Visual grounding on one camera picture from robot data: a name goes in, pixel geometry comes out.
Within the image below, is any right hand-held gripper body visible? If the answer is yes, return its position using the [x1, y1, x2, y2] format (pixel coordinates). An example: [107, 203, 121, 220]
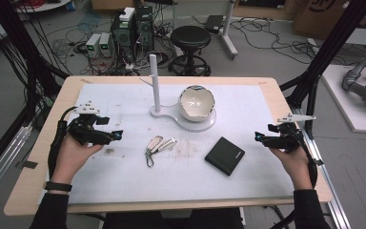
[262, 114, 317, 153]

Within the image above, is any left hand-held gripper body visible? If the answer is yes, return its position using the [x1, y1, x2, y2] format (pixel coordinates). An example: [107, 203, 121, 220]
[66, 100, 115, 147]

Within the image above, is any person's left hand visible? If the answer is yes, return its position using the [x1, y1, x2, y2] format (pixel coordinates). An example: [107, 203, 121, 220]
[51, 133, 105, 184]

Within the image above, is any person's right hand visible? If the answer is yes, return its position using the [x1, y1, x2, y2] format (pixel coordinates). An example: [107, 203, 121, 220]
[268, 144, 315, 192]

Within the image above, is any black flat rectangular case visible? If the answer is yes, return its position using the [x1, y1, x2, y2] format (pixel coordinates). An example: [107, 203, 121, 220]
[204, 136, 246, 177]

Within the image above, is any black wristwatch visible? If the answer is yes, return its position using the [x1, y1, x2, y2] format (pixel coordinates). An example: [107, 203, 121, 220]
[43, 180, 73, 193]

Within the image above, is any black tape piece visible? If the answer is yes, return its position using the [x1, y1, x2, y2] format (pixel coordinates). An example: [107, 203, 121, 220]
[14, 159, 39, 170]

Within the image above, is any white stand with pole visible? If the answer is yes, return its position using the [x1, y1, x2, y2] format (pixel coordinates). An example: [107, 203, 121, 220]
[138, 53, 218, 134]

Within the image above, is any white floor platform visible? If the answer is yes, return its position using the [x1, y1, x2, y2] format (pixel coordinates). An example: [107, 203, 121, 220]
[321, 63, 366, 135]

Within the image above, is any white eggshell-shaped bowl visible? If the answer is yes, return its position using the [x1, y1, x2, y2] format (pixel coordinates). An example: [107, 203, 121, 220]
[177, 84, 216, 123]

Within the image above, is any white table mat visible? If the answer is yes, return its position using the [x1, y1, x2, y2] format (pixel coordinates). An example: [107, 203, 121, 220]
[68, 83, 295, 205]

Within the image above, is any white power supply unit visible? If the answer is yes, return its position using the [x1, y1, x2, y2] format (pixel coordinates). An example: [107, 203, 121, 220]
[84, 32, 102, 58]
[98, 31, 114, 58]

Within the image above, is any black computer tower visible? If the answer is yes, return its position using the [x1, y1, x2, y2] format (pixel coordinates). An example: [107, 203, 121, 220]
[134, 5, 155, 52]
[111, 12, 138, 64]

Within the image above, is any white power strip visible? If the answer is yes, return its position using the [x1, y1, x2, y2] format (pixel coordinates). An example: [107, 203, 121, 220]
[307, 37, 320, 50]

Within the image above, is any white desk leg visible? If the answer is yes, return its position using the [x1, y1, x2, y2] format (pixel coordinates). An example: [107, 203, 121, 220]
[218, 0, 239, 61]

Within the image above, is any black round stool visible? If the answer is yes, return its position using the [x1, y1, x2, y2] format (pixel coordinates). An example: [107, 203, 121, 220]
[167, 25, 213, 77]

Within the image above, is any white device on tower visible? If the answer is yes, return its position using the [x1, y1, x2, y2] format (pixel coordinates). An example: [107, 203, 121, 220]
[117, 7, 137, 23]

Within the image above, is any black box on floor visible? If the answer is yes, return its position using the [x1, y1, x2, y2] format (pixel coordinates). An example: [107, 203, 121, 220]
[204, 14, 225, 34]

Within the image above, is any large cardboard box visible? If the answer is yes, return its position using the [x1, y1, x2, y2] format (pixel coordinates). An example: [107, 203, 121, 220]
[292, 0, 366, 41]

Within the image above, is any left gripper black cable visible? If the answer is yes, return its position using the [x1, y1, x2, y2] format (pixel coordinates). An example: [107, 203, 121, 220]
[47, 106, 78, 181]

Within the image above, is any silver keychain with dark loop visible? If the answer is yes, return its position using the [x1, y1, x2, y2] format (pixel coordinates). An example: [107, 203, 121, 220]
[144, 135, 178, 169]

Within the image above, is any aluminium rail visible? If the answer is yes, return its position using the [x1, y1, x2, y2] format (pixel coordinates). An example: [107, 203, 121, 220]
[0, 123, 34, 205]
[292, 108, 353, 229]

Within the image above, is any black frame post with cables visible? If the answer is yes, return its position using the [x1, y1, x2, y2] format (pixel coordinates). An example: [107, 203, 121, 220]
[0, 0, 71, 123]

